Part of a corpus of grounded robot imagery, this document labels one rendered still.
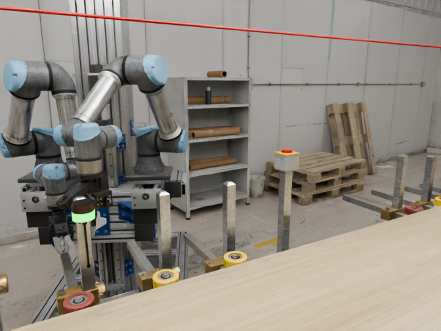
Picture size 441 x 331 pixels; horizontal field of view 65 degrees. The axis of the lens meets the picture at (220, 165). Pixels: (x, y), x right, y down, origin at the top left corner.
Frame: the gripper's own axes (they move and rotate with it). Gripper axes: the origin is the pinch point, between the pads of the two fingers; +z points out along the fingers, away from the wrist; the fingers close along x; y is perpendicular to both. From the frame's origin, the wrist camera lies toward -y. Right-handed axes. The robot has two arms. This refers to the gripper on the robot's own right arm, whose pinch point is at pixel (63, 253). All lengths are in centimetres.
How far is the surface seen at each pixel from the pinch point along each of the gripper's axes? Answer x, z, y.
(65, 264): 0.5, -3.4, -17.0
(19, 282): 25, 83, 144
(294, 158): -81, -37, -40
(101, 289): -7.3, -3.6, -38.8
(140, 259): -23.9, -2.3, -23.5
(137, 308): -13, -7, -59
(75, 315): 2, -7, -54
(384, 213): -145, -2, -37
